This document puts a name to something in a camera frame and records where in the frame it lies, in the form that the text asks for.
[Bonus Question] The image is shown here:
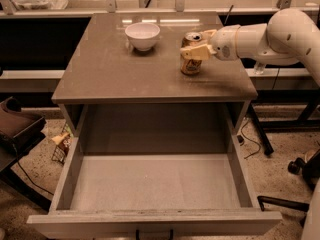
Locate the black floor cable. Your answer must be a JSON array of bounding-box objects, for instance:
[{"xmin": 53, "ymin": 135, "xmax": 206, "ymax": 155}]
[{"xmin": 237, "ymin": 117, "xmax": 263, "ymax": 160}]

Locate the dark tray on stand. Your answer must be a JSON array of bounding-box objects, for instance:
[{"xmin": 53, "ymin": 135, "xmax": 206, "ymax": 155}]
[{"xmin": 0, "ymin": 97, "xmax": 46, "ymax": 171}]

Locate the wire basket with snacks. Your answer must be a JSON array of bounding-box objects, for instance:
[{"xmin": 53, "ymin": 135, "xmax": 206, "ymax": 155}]
[{"xmin": 51, "ymin": 124, "xmax": 73, "ymax": 164}]

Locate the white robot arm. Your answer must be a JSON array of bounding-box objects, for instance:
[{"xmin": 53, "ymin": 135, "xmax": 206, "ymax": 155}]
[{"xmin": 180, "ymin": 8, "xmax": 320, "ymax": 85}]

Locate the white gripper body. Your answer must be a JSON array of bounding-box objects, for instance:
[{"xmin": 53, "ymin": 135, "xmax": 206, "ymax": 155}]
[{"xmin": 210, "ymin": 25, "xmax": 240, "ymax": 61}]

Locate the orange soda can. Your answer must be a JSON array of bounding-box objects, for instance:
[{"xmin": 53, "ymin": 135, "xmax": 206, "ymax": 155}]
[{"xmin": 181, "ymin": 32, "xmax": 202, "ymax": 76}]

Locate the white ceramic bowl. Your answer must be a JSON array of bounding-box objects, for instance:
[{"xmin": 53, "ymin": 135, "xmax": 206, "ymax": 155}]
[{"xmin": 125, "ymin": 22, "xmax": 160, "ymax": 51}]

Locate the grey cabinet with counter top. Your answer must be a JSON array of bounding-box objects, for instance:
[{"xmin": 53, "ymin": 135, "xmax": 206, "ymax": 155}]
[{"xmin": 51, "ymin": 11, "xmax": 259, "ymax": 156}]

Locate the clear plastic water bottle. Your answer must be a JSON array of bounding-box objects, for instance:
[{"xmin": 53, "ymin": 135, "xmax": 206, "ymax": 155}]
[{"xmin": 254, "ymin": 62, "xmax": 266, "ymax": 75}]

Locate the open grey top drawer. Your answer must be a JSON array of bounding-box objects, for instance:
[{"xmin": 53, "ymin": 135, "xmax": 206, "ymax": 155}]
[{"xmin": 26, "ymin": 103, "xmax": 283, "ymax": 240}]

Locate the black drawer handle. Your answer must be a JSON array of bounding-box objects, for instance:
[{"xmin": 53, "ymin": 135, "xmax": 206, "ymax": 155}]
[{"xmin": 135, "ymin": 229, "xmax": 174, "ymax": 240}]

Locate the black chair base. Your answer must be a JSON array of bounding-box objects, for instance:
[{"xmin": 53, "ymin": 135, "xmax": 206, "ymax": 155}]
[{"xmin": 257, "ymin": 150, "xmax": 320, "ymax": 212}]

